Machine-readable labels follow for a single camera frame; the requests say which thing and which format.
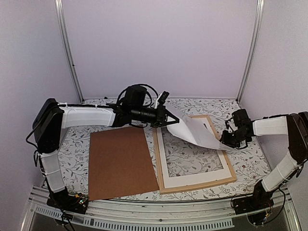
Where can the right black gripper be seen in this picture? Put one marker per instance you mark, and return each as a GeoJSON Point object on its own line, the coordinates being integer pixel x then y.
{"type": "Point", "coordinates": [224, 140]}

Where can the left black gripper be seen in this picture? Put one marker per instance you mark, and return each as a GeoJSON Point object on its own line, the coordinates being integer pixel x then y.
{"type": "Point", "coordinates": [160, 120]}

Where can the books and cat photo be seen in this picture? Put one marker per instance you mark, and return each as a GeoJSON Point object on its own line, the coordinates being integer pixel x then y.
{"type": "Point", "coordinates": [194, 131]}

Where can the wooden picture frame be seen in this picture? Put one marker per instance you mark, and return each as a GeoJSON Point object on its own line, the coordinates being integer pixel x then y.
{"type": "Point", "coordinates": [231, 168]}

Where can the white mat board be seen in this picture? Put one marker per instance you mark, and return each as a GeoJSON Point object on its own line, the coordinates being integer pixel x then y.
{"type": "Point", "coordinates": [168, 173]}

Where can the brown backing board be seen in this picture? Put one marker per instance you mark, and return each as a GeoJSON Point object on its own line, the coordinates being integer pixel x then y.
{"type": "Point", "coordinates": [120, 164]}

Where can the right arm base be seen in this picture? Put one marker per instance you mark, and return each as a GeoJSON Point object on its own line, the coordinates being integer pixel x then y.
{"type": "Point", "coordinates": [247, 204]}

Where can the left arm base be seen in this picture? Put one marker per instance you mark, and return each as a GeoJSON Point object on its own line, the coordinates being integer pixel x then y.
{"type": "Point", "coordinates": [77, 203]}

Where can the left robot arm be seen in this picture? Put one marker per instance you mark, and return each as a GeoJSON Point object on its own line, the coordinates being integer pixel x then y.
{"type": "Point", "coordinates": [54, 117]}

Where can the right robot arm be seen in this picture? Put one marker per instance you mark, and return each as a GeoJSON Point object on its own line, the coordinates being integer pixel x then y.
{"type": "Point", "coordinates": [241, 129]}

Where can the floral tablecloth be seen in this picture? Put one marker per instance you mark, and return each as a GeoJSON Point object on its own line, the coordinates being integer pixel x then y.
{"type": "Point", "coordinates": [249, 164]}

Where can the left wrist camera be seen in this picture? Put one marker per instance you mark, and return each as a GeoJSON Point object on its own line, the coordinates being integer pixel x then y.
{"type": "Point", "coordinates": [161, 99]}

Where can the front aluminium rail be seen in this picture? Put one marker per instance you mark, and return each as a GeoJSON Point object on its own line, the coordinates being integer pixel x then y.
{"type": "Point", "coordinates": [124, 215]}

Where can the right aluminium post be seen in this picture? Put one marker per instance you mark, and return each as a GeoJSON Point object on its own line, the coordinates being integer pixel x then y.
{"type": "Point", "coordinates": [252, 49]}

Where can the aluminium post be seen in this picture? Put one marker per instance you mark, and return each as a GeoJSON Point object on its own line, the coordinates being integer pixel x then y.
{"type": "Point", "coordinates": [63, 30]}
{"type": "Point", "coordinates": [252, 49]}

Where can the left aluminium post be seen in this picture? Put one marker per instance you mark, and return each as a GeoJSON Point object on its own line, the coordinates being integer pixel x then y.
{"type": "Point", "coordinates": [63, 30]}

